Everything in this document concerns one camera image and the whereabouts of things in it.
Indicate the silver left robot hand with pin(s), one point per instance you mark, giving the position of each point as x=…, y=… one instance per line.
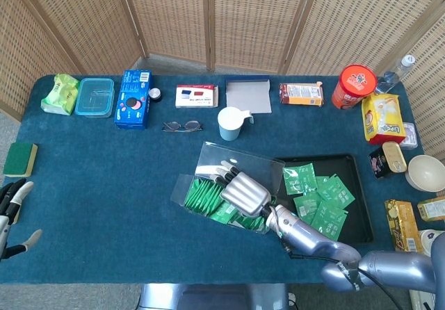
x=4, y=226

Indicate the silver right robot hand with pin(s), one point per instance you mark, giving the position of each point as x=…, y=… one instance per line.
x=245, y=193

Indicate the clear box of green packets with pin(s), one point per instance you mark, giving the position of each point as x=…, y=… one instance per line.
x=240, y=157

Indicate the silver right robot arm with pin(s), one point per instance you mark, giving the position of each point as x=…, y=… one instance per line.
x=313, y=237

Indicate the blue white open box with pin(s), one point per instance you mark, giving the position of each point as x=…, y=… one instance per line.
x=248, y=98

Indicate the white box red blue print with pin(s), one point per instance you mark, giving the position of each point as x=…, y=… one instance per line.
x=194, y=101

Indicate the black plastic tray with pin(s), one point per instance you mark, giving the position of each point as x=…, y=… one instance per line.
x=358, y=192

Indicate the blue Oreo cookie box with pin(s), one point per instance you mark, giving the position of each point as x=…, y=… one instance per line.
x=132, y=105

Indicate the blue lidded plastic container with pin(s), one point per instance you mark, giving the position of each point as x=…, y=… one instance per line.
x=94, y=98

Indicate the green yellow sponge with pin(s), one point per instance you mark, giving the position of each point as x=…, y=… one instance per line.
x=19, y=158

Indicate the thin-framed eyeglasses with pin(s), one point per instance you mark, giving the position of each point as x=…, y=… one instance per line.
x=172, y=126

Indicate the blue carpet table cover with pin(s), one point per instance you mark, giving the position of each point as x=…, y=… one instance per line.
x=104, y=185

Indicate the grey robot torso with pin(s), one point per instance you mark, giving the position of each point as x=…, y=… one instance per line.
x=208, y=296

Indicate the brown yellow biscuit pack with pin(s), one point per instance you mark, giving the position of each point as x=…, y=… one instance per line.
x=302, y=96

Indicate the small black silver jar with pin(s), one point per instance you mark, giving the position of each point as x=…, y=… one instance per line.
x=154, y=94

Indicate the small black packet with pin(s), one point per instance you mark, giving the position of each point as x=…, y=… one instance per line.
x=377, y=164

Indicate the green tissue pack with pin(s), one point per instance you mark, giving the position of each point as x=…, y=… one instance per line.
x=59, y=96

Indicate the gold tin can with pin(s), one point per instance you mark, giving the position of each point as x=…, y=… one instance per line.
x=394, y=157

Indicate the yellow snack bag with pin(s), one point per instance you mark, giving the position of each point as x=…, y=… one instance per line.
x=382, y=119

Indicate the red instant noodle cup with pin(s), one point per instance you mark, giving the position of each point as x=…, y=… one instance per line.
x=356, y=80

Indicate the golden yellow snack pack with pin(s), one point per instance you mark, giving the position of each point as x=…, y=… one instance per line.
x=403, y=226

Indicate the small clear plastic case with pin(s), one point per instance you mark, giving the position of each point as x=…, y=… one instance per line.
x=410, y=136

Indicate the cream bowl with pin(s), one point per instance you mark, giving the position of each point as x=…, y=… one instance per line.
x=426, y=174

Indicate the white round flower container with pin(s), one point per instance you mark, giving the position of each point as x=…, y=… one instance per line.
x=425, y=240

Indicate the yellow green carton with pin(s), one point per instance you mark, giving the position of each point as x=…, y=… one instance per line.
x=432, y=211

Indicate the clear plastic water bottle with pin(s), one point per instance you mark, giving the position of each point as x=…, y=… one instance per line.
x=393, y=75

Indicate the woven wooden folding screen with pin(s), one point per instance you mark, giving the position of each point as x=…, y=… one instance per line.
x=174, y=18

